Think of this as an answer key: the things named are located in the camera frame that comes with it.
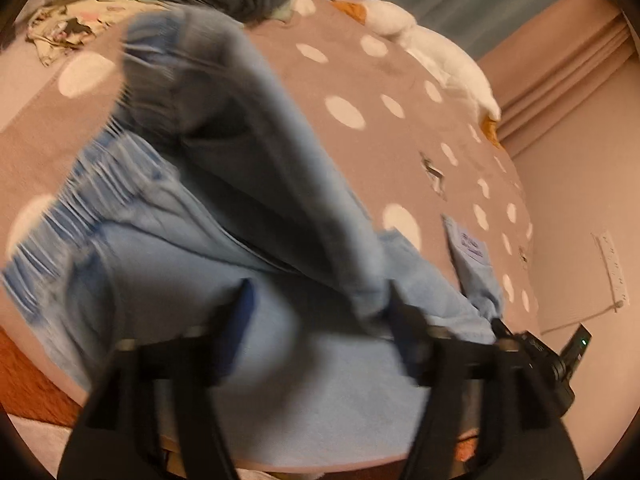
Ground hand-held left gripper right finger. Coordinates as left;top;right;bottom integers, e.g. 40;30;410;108
386;282;585;480

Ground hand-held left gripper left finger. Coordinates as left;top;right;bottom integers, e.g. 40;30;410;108
57;279;259;480

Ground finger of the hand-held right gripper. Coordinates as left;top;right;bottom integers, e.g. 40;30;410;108
490;317;517;349

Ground light blue denim pants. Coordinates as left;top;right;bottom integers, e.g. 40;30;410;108
1;7;505;472

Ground white power strip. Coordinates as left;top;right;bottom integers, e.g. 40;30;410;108
591;231;629;302

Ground pink polka dot blanket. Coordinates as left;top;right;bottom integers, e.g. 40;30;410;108
0;0;541;473

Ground pink curtain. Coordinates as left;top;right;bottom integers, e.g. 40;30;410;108
475;0;640;153

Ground white goose plush toy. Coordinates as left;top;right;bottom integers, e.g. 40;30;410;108
332;0;502;148

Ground floral print cloth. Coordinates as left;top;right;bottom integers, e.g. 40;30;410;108
25;0;128;67

